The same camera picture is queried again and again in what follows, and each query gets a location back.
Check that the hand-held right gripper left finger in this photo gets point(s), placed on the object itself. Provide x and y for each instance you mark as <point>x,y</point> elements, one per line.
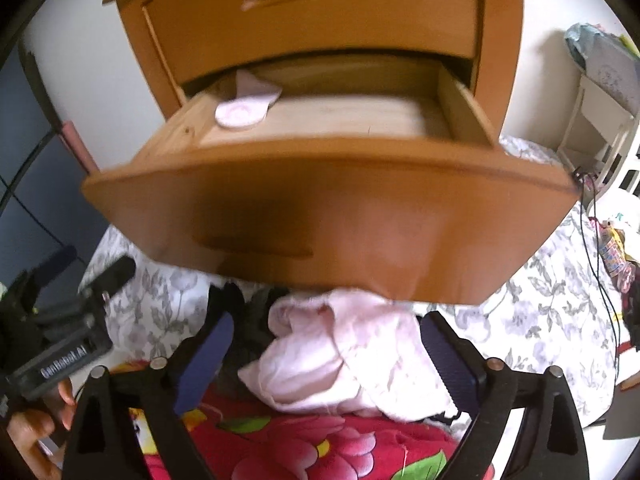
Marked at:
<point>207,360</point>

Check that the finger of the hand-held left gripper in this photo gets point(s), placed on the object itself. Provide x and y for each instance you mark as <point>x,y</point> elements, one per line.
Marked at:
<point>55,264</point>
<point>110,277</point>

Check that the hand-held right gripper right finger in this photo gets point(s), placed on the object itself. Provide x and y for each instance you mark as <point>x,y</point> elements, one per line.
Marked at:
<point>445,360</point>

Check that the dark cloth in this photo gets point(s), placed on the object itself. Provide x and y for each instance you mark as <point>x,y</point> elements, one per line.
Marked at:
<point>250,330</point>

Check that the pink garment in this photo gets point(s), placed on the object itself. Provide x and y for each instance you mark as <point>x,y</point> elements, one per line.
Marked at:
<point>325,350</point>

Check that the wooden nightstand drawer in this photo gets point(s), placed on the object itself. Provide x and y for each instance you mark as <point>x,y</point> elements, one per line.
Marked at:
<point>325,210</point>
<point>325,25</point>

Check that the person's left hand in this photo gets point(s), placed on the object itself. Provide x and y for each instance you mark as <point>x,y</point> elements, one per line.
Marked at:
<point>27,430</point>

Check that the grey floral white blanket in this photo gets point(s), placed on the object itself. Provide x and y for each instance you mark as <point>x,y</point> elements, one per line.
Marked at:
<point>525,320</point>

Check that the red floral blanket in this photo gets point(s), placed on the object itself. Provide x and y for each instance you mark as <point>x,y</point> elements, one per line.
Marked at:
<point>275,450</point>

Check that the pink board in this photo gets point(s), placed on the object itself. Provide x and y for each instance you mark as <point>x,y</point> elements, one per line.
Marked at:
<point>80,147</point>

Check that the colourful snack packet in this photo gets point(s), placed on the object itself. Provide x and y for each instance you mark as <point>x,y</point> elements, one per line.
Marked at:
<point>615,260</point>

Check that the pink white socks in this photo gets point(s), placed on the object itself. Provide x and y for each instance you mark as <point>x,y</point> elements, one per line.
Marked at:
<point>240,112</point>

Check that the black power adapter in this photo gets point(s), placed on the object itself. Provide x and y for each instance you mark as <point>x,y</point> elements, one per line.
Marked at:
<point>582,177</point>

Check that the white shelf unit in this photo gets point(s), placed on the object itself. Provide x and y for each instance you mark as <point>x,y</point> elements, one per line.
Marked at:
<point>585,95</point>

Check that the wooden nightstand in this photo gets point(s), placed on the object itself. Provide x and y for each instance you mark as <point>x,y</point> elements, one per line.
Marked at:
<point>500,60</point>

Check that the pale printed box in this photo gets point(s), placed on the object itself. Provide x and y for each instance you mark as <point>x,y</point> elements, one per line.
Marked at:
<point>610,75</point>

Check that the white lattice frame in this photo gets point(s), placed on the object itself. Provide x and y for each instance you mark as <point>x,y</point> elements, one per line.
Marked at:
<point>625,180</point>

